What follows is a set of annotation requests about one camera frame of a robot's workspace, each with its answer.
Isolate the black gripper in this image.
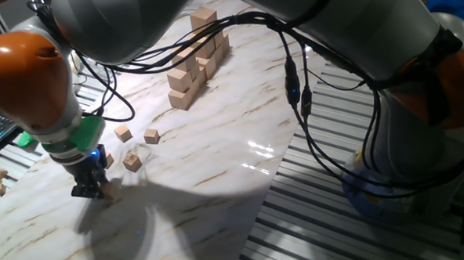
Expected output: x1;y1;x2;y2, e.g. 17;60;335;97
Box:
64;145;111;201

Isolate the blue bag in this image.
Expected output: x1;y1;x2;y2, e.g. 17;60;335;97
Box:
426;0;464;25

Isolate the marble pattern sheet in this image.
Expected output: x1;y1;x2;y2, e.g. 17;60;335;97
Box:
0;0;343;260

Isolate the large wooden block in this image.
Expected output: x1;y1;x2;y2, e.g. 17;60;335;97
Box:
166;67;194;94
196;56;218;81
212;27;225;49
167;88;196;113
189;5;219;34
219;32;231;55
190;35;216;60
170;47;198;73

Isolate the black usb cable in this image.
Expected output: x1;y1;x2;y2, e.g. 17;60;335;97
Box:
74;0;464;214

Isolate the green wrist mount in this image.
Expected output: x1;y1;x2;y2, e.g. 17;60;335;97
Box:
16;114;107;156

